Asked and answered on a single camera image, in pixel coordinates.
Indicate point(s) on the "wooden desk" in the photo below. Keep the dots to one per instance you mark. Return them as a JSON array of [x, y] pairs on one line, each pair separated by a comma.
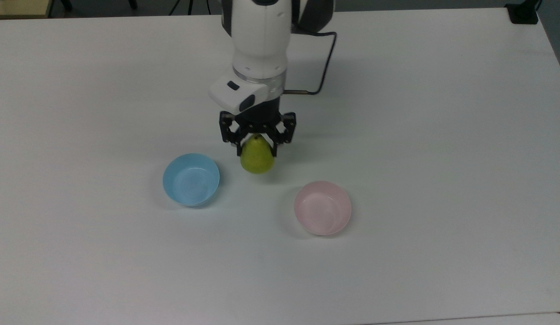
[[18, 6]]

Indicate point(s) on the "pink plastic bowl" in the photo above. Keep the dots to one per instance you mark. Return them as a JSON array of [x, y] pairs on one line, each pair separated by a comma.
[[322, 210]]

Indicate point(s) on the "green pear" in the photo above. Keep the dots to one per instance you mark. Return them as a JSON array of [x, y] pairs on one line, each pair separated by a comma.
[[258, 158]]

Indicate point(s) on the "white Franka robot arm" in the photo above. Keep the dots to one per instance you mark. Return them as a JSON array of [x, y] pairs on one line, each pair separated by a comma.
[[261, 36]]

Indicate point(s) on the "black tripod legs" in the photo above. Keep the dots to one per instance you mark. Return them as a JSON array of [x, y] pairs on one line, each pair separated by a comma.
[[191, 4]]

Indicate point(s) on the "blue plastic bowl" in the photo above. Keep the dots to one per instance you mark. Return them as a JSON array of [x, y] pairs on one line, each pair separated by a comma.
[[192, 180]]

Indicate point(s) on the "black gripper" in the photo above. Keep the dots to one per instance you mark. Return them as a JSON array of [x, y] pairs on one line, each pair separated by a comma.
[[261, 119]]

